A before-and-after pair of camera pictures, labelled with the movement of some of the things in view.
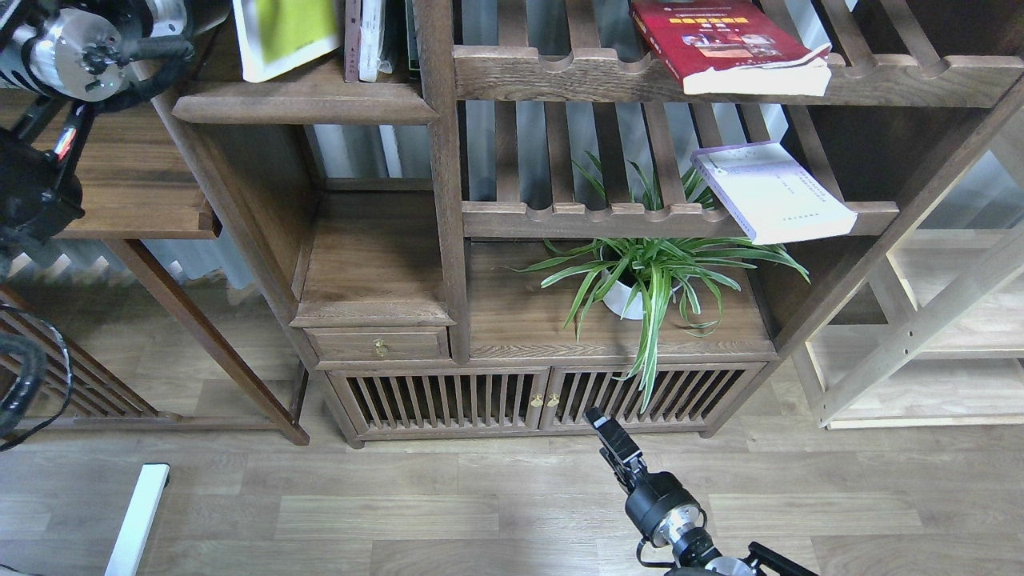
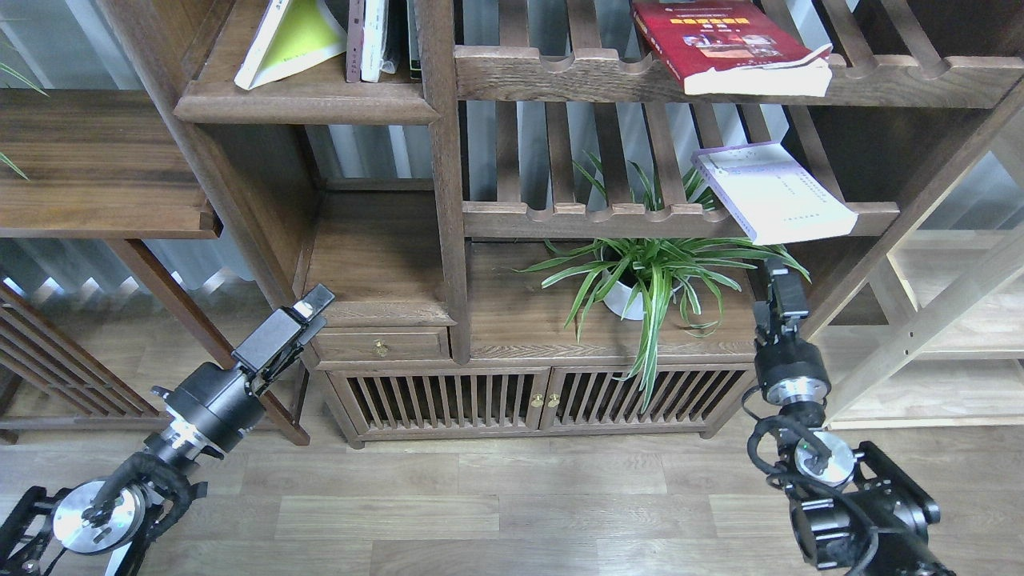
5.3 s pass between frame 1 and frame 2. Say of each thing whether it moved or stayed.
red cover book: stayed
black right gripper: moved
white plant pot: stayed
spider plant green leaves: stayed
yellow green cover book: moved
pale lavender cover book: stayed
